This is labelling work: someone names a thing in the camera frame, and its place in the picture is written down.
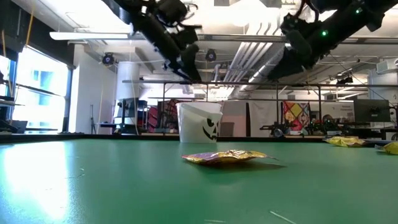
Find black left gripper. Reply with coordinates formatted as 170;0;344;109
145;24;203;82

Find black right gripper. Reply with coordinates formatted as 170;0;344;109
267;29;326;81

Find yellow Sour Patch candy packet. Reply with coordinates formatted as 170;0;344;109
374;142;398;156
323;136;368;147
182;149;274;165

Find silver air ducts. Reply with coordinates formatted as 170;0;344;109
222;40;287;100

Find colourful diamond hanging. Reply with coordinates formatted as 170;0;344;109
282;100;311;131

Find person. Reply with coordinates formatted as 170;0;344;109
322;113;336;126

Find black widescreen monitor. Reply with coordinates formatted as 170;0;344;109
353;99;391;123

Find white air unit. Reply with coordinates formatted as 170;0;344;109
375;58;398;75

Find green table mat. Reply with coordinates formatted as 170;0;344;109
0;139;398;224

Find black metal rack frame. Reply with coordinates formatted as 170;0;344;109
123;80;398;138

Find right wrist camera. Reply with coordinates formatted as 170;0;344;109
280;12;313;35

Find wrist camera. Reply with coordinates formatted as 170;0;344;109
280;12;313;35
157;0;189;24

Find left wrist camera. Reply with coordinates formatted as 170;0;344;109
157;0;189;24

